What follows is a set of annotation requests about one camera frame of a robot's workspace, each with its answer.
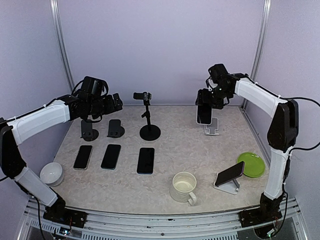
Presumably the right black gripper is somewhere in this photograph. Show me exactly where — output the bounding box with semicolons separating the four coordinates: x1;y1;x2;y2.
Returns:
195;84;231;109

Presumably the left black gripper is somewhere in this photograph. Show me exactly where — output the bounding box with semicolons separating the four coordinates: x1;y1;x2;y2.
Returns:
88;92;123;119

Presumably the black phone white case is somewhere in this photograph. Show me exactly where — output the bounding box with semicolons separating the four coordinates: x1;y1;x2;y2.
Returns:
196;104;212;125

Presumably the dark grey phone stand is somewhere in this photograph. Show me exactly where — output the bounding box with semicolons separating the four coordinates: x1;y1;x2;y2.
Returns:
107;119;125;138

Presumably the grey round-base phone stand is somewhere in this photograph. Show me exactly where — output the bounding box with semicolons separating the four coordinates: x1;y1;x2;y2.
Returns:
80;120;99;142

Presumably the tall black clamp stand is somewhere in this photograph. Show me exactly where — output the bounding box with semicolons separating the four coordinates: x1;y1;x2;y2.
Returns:
133;92;161;141

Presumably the black phone landscape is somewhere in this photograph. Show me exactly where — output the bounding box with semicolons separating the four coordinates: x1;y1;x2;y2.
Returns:
100;144;121;170

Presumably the black phone blue edge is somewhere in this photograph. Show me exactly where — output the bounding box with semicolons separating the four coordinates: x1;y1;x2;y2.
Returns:
136;147;155;175

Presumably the black phone white edge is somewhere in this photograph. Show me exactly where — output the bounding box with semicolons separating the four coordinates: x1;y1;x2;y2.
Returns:
73;145;93;171

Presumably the purple phone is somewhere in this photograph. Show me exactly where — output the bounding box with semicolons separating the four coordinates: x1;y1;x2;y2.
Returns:
214;161;245;187

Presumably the white folding phone stand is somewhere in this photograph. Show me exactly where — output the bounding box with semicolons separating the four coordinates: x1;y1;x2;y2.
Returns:
213;179;240;195

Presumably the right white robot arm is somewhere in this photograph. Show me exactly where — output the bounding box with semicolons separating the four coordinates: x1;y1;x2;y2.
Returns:
195;73;299;227

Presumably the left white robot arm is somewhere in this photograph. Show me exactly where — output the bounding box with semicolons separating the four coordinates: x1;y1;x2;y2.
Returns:
0;93;123;223

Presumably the green plate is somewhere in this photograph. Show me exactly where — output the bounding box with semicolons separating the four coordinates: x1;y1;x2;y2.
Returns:
237;152;266;178

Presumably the white ribbed mug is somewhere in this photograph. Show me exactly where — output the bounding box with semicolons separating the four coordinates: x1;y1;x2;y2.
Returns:
169;171;198;206

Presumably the white bowl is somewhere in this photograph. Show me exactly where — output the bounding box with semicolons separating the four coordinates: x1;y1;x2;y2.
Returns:
39;162;64;187

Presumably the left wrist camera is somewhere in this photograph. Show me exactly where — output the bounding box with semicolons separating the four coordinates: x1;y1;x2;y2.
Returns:
71;76;109;99

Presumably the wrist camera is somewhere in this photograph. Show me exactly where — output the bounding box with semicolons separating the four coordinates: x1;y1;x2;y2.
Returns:
208;63;228;84
71;76;109;99

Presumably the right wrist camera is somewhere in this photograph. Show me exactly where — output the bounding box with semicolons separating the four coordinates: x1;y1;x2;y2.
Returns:
208;63;228;84

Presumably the left aluminium frame post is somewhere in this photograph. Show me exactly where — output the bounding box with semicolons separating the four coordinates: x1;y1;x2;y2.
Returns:
49;0;78;94

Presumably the aluminium frame post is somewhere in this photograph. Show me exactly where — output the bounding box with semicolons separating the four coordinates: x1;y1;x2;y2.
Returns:
243;0;273;111
49;0;78;94

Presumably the right aluminium frame post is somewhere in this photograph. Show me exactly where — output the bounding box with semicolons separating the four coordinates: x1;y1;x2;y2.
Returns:
243;0;273;111

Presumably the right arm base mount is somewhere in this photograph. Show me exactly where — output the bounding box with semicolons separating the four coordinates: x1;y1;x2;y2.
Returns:
238;208;282;228

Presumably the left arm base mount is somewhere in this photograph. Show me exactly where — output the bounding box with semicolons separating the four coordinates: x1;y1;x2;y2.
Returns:
43;208;88;229

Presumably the front aluminium rail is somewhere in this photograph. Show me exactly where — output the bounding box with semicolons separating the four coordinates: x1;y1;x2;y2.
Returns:
15;196;310;240

